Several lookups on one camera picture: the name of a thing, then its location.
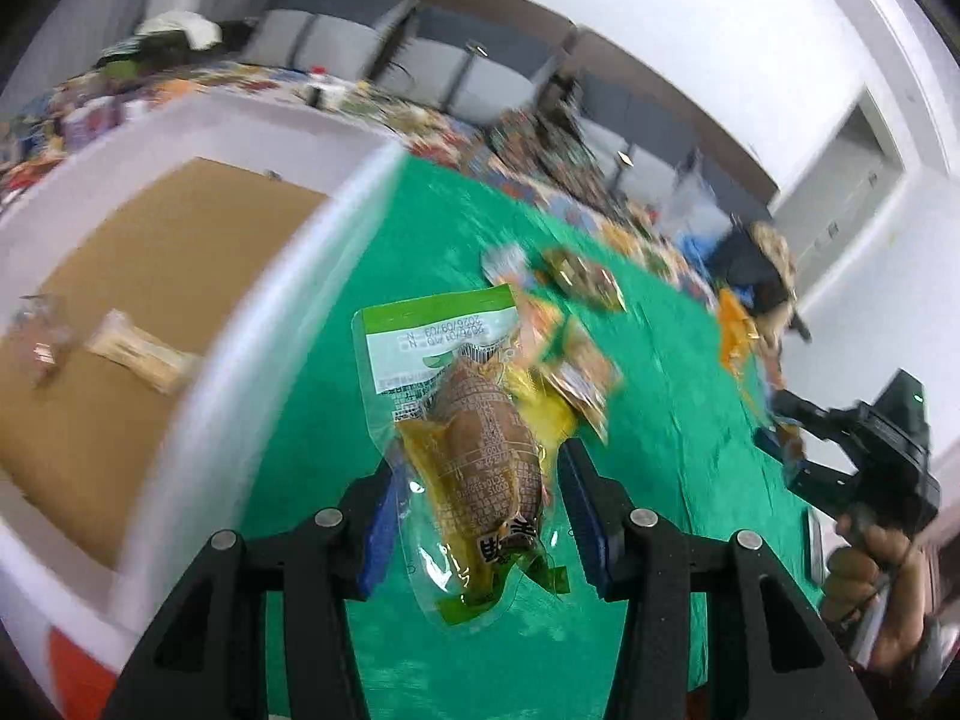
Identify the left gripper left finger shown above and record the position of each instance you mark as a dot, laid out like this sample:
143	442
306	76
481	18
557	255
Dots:
203	655

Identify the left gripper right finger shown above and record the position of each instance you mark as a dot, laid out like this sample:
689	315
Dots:
769	653

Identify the green brown vacuum snack pack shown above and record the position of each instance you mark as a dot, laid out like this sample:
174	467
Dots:
474	504

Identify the person's right hand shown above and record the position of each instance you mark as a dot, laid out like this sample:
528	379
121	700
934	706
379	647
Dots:
852	585

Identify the green floral bedspread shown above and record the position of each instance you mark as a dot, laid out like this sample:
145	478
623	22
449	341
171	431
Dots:
679	438

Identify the black and tan clothes pile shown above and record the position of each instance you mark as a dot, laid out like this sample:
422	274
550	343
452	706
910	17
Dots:
755	257

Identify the beige wrapped snack bar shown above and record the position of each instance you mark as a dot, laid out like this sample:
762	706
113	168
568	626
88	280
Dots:
117	339

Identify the yellow snack packet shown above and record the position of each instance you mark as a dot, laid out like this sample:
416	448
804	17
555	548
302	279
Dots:
550	419

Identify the orange snack packet pile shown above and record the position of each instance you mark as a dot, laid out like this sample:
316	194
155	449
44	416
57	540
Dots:
559	358

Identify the dark round snack packet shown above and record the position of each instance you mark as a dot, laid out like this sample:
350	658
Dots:
582	278

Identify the grey pillow right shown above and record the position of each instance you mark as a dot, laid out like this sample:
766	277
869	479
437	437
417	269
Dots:
658	140

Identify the grey pillow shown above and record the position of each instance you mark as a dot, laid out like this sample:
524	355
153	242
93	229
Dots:
348	49
658	140
469	68

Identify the clear wrapped small snack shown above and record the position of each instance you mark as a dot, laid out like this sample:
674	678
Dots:
40	337

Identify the white cardboard box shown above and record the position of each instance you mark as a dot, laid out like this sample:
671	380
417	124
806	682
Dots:
226	227

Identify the floral patterned cloth bag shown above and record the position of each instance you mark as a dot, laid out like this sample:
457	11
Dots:
527	141

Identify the grey pillow middle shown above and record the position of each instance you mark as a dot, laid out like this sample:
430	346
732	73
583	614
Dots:
469	68

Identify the grey pillow left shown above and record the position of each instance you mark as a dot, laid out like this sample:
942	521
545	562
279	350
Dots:
348	49

